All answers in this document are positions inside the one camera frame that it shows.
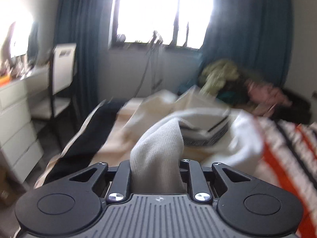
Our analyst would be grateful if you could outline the white zip hoodie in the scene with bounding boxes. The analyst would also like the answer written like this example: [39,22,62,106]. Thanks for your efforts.
[125,87,264,193]

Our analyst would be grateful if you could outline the dark clothes pile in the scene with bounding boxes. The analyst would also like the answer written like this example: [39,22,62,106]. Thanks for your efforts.
[216,68,262,108]

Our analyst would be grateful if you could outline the striped bed blanket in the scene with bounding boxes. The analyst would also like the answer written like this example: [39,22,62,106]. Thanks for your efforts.
[35,99,316,237]

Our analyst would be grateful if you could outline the white dresser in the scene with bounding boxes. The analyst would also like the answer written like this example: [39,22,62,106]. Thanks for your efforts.
[1,67,48,184]

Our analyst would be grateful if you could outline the pink garment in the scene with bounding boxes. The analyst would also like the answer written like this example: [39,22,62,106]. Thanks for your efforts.
[245,79,292,115]

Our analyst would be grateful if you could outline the yellow-green knit cloth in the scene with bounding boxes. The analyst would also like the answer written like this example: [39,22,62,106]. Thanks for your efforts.
[198,59,240,96]

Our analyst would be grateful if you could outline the white black chair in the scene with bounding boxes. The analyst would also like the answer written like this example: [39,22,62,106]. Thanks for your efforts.
[31,43,78,149]

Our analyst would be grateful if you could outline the black headboard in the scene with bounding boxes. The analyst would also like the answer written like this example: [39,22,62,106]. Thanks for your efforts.
[270,88,312,125]

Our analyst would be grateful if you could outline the garment steamer stand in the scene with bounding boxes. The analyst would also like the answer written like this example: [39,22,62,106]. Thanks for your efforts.
[133,31,163,98]

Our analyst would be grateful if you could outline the orange tray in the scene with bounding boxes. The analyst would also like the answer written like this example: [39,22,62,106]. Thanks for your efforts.
[0,75,11,86]

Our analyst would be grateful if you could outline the blue curtain right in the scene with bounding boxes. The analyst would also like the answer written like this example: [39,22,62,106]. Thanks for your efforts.
[198,0,294,87]

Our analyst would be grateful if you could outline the blue curtain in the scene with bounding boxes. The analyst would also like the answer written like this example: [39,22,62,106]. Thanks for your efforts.
[54,0,112,118]
[198,0,294,87]

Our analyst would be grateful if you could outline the wavy vanity mirror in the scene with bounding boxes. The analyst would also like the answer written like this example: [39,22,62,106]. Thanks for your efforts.
[1,20,39,66]

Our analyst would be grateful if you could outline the blue curtain left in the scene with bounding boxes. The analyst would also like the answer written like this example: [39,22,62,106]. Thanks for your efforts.
[54,0,112,118]

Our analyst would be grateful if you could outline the window frame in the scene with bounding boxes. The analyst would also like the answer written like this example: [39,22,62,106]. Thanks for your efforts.
[112,0,213,49]

